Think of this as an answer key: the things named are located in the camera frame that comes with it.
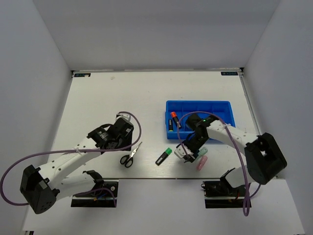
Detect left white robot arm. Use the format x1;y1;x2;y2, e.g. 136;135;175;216
20;113;134;214

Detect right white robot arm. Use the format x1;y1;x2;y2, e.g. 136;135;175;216
174;111;287;195

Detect blue divided plastic bin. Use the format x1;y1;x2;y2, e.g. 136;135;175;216
165;100;236;140

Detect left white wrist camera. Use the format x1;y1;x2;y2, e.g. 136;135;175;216
115;112;131;121

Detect left corner label sticker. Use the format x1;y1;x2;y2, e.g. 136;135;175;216
74;73;91;77

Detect green translucent marker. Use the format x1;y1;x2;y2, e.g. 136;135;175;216
198;147;208;157

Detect yellow capped black highlighter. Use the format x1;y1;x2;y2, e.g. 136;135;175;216
168;119;174;132

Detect corner label sticker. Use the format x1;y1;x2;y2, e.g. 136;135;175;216
74;73;91;77
221;71;238;76

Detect green capped black highlighter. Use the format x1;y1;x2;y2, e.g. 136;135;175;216
155;148;172;166

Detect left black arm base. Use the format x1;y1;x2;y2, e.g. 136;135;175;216
70;180;119;208

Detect black handled scissors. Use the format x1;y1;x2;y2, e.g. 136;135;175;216
120;142;142;168

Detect orange capped black highlighter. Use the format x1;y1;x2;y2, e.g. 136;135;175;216
171;112;182;129

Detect right corner label sticker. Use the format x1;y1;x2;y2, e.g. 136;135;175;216
221;71;238;76

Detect pink translucent marker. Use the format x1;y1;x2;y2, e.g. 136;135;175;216
196;155;208;171

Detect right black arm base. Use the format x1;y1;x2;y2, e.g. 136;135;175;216
201;181;246;209

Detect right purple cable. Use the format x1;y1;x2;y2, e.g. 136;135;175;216
176;111;261;217

